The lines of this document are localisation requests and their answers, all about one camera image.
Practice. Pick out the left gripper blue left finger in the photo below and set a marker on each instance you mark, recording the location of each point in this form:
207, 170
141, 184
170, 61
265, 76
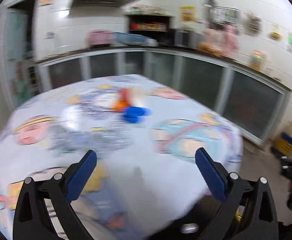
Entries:
77, 175

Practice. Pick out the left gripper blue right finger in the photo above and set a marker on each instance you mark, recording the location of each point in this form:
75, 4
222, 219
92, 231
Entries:
214, 174

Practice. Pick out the orange peel piece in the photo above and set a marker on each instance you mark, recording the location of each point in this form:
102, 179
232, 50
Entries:
120, 106

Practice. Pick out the red paper cup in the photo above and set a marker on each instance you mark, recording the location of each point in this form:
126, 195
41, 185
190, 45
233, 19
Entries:
133, 95

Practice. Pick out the kitchen counter cabinet glass doors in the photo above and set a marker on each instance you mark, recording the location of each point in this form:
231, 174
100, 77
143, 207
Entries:
250, 99

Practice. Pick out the large cooking oil jug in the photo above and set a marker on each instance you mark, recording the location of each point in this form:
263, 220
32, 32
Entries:
283, 141

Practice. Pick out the cartoon printed tablecloth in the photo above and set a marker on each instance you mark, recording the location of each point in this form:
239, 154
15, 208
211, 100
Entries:
145, 136

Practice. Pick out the dish soap bottle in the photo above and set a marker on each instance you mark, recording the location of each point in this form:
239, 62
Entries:
258, 60

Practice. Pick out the pink thermos flask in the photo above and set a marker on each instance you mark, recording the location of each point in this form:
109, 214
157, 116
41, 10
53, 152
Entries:
229, 42
211, 37

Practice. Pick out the plastic bag of bread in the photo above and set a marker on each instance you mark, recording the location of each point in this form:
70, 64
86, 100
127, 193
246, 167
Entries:
210, 48

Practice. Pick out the pink rice cooker pot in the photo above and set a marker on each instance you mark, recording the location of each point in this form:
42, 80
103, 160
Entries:
98, 38

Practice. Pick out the blue plastic basket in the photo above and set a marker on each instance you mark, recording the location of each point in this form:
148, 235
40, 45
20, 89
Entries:
134, 40

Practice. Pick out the chopstick holder basket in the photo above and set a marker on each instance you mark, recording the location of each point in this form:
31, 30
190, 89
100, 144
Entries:
253, 24

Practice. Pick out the microwave oven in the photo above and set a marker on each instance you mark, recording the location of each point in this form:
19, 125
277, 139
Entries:
186, 38

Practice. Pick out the flower painted door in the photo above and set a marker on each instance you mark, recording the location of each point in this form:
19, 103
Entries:
14, 65

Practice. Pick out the black spice shelf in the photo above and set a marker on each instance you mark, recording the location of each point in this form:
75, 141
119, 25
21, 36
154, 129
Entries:
155, 26

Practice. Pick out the green handled brush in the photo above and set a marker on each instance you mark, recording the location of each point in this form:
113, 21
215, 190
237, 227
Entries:
289, 42

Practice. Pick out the yellow wall scoop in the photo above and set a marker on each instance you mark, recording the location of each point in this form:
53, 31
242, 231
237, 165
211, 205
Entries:
275, 32

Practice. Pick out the wall utensil rack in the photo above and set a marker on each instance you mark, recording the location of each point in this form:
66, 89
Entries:
216, 14

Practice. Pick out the yellow wall poster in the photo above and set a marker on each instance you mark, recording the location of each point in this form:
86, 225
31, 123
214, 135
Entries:
187, 13

